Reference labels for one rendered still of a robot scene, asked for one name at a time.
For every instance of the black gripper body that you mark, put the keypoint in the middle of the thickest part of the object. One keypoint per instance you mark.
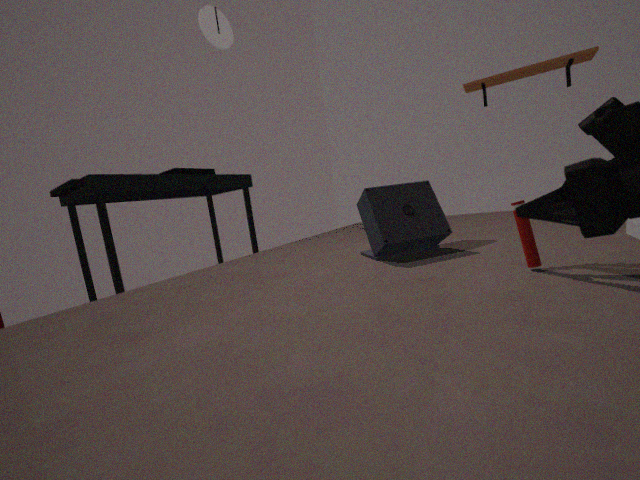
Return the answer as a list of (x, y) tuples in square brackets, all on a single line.
[(603, 197)]

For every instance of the dark grey panel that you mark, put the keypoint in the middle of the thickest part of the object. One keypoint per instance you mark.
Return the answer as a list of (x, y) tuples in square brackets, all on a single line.
[(402, 219)]

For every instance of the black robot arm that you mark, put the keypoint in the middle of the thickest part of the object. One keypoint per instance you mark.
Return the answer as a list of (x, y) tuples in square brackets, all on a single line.
[(617, 128)]

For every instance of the red peg with white band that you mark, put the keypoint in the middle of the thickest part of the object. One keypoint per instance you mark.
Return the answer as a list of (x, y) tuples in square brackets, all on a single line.
[(527, 238)]

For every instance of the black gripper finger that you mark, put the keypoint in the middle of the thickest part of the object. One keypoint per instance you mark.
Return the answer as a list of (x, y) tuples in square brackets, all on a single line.
[(556, 207)]

